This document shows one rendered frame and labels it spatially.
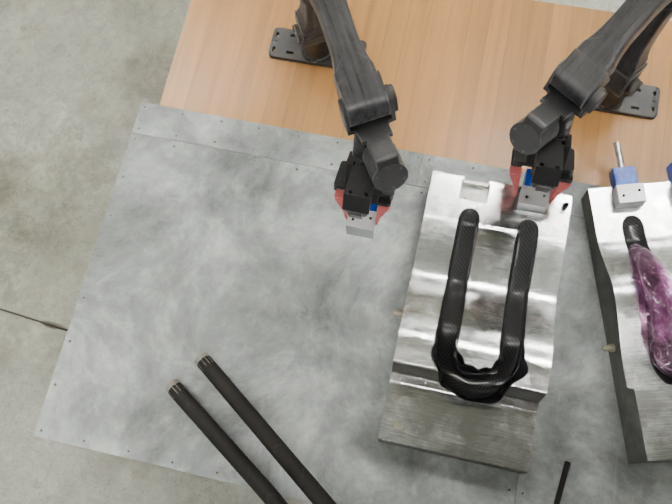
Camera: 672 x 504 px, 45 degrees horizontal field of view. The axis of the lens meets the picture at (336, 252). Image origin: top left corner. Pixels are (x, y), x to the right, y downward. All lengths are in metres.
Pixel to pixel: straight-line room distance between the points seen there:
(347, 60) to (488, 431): 0.67
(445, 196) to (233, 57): 0.56
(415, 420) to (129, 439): 0.53
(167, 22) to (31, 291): 0.98
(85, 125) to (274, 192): 1.21
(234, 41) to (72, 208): 1.03
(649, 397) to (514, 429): 0.23
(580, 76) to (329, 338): 0.64
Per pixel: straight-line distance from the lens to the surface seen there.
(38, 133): 2.77
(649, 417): 1.46
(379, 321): 1.52
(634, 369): 1.50
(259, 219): 1.60
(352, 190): 1.26
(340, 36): 1.26
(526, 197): 1.50
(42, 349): 2.53
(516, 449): 1.45
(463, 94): 1.70
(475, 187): 1.54
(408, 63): 1.73
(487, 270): 1.47
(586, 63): 1.34
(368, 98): 1.23
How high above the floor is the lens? 2.29
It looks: 73 degrees down
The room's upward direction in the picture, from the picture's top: 11 degrees counter-clockwise
